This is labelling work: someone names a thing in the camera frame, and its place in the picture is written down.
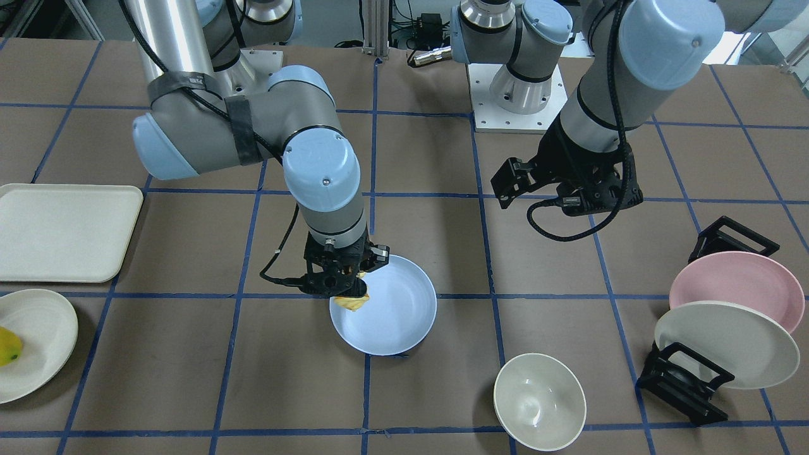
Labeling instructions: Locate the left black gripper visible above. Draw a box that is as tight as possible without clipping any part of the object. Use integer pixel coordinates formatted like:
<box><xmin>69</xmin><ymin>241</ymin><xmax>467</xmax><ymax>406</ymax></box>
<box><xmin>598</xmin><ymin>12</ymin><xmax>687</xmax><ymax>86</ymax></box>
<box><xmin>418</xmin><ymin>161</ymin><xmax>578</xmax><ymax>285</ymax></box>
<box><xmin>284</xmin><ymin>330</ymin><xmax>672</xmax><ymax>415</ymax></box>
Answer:
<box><xmin>490</xmin><ymin>118</ymin><xmax>625</xmax><ymax>216</ymax></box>

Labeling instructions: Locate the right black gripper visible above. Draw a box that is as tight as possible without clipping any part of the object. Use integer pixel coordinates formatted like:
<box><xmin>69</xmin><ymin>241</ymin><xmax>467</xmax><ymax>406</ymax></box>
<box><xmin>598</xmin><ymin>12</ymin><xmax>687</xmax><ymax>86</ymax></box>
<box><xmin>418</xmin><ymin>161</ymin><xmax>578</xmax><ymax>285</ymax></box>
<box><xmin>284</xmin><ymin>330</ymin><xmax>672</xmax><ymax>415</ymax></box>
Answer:
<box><xmin>301</xmin><ymin>231</ymin><xmax>390</xmax><ymax>298</ymax></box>

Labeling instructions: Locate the blue plate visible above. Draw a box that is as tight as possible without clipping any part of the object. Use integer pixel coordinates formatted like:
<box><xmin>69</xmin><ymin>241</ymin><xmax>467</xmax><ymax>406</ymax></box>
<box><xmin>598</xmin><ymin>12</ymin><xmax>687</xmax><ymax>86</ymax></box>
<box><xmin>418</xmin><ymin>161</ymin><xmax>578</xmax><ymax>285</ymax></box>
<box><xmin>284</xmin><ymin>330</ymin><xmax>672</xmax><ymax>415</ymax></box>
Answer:
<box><xmin>329</xmin><ymin>255</ymin><xmax>437</xmax><ymax>355</ymax></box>

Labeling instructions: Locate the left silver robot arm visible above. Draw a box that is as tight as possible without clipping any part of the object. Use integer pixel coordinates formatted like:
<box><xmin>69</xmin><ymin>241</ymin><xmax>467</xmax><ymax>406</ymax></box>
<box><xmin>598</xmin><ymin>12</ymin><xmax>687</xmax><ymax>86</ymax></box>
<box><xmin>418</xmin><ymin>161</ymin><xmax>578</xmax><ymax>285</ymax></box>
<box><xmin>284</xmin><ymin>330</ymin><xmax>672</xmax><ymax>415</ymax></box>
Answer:
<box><xmin>450</xmin><ymin>1</ymin><xmax>807</xmax><ymax>216</ymax></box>

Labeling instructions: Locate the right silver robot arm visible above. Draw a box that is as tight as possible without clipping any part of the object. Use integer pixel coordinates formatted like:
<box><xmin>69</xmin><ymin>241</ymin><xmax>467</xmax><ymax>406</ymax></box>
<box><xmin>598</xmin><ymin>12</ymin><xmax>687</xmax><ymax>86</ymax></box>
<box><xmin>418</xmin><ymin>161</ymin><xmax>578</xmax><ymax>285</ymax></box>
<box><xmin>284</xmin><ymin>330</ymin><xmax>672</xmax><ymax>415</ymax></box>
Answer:
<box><xmin>119</xmin><ymin>1</ymin><xmax>389</xmax><ymax>300</ymax></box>

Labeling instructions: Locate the pink plate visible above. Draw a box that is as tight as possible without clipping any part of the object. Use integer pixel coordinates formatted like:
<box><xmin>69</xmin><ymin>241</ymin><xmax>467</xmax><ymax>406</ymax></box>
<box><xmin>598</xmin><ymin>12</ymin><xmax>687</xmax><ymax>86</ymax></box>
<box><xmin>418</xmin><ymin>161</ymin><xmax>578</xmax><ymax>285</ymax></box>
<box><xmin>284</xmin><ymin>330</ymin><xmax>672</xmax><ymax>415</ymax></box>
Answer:
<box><xmin>669</xmin><ymin>252</ymin><xmax>806</xmax><ymax>333</ymax></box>

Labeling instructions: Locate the black plate rack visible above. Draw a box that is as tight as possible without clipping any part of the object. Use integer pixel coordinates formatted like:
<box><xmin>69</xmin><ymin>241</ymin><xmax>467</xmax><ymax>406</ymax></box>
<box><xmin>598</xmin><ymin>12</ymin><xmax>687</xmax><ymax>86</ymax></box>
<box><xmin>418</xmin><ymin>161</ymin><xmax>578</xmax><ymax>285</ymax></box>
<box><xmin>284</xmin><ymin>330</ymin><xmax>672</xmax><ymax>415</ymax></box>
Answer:
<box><xmin>636</xmin><ymin>215</ymin><xmax>781</xmax><ymax>427</ymax></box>

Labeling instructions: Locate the cream plate in rack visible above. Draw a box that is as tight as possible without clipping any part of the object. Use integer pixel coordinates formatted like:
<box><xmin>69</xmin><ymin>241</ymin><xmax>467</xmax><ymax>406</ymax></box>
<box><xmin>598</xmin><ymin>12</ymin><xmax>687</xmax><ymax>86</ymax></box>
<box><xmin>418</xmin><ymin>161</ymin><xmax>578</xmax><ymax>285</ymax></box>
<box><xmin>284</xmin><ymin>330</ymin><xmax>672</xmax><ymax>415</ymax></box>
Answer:
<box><xmin>655</xmin><ymin>300</ymin><xmax>801</xmax><ymax>389</ymax></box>

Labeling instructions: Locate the white plate with lemon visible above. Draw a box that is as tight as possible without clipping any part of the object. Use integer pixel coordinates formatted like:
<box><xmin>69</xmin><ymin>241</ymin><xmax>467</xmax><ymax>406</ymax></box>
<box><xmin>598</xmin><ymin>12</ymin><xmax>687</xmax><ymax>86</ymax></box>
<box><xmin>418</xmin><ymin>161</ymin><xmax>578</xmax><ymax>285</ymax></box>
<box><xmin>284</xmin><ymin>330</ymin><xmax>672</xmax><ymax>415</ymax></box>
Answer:
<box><xmin>1</xmin><ymin>289</ymin><xmax>78</xmax><ymax>404</ymax></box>

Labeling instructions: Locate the silver cylinder connector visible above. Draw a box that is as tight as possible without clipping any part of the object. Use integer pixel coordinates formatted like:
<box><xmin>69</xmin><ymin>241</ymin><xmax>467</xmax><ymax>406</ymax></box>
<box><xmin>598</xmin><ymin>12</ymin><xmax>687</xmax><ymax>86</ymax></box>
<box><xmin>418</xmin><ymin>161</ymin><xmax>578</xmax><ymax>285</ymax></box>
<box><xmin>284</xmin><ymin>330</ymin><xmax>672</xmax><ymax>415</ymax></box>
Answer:
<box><xmin>406</xmin><ymin>46</ymin><xmax>453</xmax><ymax>68</ymax></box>

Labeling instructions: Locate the black power adapter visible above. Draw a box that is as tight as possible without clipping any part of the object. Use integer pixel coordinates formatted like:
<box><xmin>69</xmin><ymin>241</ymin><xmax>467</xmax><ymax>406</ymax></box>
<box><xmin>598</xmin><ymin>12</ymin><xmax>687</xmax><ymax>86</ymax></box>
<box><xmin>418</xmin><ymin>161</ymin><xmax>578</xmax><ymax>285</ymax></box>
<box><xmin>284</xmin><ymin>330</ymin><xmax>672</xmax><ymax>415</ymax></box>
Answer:
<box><xmin>415</xmin><ymin>13</ymin><xmax>443</xmax><ymax>41</ymax></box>

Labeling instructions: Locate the white bowl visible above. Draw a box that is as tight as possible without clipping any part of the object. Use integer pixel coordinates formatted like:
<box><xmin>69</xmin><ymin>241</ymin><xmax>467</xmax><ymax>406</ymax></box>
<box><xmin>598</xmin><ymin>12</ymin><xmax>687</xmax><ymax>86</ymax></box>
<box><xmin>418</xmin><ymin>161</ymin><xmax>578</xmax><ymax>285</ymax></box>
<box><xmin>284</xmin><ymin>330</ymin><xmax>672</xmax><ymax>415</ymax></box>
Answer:
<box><xmin>493</xmin><ymin>353</ymin><xmax>588</xmax><ymax>452</ymax></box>

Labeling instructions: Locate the white rectangular tray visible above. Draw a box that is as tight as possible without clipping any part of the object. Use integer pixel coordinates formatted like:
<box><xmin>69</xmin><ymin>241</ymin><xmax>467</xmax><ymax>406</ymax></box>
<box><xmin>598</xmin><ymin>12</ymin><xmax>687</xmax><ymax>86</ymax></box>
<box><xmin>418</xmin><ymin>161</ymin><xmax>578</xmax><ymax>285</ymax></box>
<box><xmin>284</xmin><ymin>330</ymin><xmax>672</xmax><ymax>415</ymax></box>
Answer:
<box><xmin>1</xmin><ymin>183</ymin><xmax>143</xmax><ymax>283</ymax></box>

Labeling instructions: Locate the yellow lemon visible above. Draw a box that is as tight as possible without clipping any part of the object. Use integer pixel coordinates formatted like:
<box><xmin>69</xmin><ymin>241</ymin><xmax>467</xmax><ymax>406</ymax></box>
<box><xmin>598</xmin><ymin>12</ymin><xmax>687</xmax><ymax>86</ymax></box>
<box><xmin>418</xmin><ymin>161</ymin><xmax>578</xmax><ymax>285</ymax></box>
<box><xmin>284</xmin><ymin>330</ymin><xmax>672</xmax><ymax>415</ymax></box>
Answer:
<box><xmin>0</xmin><ymin>326</ymin><xmax>24</xmax><ymax>367</ymax></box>

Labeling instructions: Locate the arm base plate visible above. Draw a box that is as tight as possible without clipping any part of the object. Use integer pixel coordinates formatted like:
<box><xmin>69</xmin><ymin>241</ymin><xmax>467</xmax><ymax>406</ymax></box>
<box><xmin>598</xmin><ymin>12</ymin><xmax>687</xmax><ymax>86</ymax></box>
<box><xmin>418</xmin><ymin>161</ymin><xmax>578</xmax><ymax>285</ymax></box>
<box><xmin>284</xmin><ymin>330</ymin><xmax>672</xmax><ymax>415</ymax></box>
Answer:
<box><xmin>467</xmin><ymin>64</ymin><xmax>568</xmax><ymax>135</ymax></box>
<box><xmin>215</xmin><ymin>49</ymin><xmax>284</xmax><ymax>97</ymax></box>

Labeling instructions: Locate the black corrugated cable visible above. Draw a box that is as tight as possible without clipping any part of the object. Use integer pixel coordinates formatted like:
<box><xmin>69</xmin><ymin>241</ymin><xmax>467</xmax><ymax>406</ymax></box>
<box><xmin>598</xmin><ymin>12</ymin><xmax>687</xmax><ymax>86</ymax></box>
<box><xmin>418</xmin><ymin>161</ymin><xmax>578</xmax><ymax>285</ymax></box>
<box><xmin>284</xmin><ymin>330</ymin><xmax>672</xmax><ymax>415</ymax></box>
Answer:
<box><xmin>526</xmin><ymin>0</ymin><xmax>636</xmax><ymax>243</ymax></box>

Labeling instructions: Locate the aluminium frame post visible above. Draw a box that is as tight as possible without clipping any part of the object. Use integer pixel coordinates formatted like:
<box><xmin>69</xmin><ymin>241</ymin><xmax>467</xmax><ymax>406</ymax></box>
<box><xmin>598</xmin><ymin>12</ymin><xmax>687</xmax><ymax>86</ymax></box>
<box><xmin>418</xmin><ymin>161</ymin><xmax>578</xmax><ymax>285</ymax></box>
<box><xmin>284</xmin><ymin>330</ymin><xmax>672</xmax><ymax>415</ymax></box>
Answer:
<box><xmin>360</xmin><ymin>0</ymin><xmax>392</xmax><ymax>61</ymax></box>

